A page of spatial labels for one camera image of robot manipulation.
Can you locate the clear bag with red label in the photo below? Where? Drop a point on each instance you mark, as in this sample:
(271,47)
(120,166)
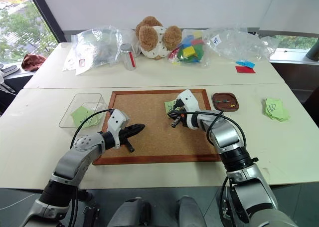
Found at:
(97,47)

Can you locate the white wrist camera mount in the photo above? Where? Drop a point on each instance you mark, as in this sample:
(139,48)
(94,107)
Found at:
(190,104)
(116,122)

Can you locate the bag of coloured blocks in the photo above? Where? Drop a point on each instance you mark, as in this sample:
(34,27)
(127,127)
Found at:
(190,50)

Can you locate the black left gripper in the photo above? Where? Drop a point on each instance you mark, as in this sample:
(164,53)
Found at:
(123,136)

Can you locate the dark red cloth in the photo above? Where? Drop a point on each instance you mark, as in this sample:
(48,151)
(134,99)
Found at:
(32,62)

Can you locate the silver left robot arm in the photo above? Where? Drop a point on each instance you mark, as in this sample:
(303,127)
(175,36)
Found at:
(74,159)

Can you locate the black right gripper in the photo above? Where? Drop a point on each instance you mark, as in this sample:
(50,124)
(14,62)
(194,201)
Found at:
(180,106)

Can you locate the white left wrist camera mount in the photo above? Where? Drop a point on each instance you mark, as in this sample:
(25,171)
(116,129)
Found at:
(116,122)

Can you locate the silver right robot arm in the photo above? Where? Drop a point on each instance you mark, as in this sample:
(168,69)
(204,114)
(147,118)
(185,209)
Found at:
(239,167)

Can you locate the blue paper piece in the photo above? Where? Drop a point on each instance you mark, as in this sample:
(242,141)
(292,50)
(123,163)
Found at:
(246,63)

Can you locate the stack of green notes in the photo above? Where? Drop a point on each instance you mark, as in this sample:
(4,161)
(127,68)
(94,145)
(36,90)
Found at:
(275,109)

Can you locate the clear plastic box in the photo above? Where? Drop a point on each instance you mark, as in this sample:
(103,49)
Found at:
(84,99)

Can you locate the dark rounded shape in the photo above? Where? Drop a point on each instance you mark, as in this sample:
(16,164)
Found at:
(190,212)
(129,213)

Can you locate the green sticky note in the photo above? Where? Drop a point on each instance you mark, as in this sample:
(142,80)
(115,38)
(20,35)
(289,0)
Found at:
(169,106)
(82,117)

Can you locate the clear bag with blue-marked label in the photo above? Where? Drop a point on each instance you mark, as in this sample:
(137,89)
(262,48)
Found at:
(236,42)

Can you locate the brown wooden tray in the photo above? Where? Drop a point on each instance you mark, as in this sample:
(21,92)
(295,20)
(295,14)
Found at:
(225,107)

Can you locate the wood-framed cork board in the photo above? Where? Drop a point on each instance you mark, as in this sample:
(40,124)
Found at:
(149,137)

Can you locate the brown and white plush bear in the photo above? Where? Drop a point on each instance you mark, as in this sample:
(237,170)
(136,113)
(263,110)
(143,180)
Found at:
(154,40)

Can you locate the glass jar with metal lid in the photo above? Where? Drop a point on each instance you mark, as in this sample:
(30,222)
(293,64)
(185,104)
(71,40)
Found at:
(128,58)

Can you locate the red paper sheet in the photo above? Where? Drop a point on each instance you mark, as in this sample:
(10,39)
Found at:
(245,70)

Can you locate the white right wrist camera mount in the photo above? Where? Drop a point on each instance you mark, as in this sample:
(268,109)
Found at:
(190,104)

